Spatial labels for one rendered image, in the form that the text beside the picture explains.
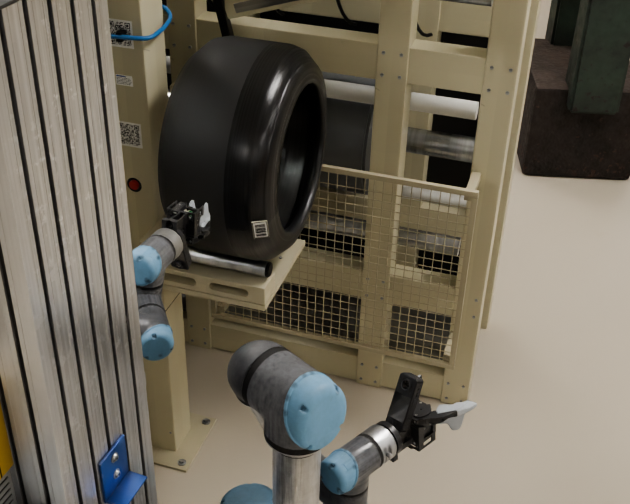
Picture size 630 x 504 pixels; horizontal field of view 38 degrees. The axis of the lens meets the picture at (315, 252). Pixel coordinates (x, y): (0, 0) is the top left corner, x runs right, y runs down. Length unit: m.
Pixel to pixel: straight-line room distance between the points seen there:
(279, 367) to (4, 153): 0.63
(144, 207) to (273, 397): 1.30
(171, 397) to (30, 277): 1.96
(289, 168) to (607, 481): 1.54
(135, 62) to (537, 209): 2.78
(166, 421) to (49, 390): 1.91
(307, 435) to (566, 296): 2.80
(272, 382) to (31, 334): 0.44
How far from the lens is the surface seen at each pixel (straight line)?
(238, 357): 1.59
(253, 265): 2.58
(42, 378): 1.31
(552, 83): 4.97
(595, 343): 3.97
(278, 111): 2.31
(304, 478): 1.64
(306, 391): 1.50
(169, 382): 3.10
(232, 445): 3.33
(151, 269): 1.96
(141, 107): 2.57
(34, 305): 1.24
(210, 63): 2.40
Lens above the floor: 2.36
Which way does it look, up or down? 33 degrees down
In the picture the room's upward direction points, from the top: 2 degrees clockwise
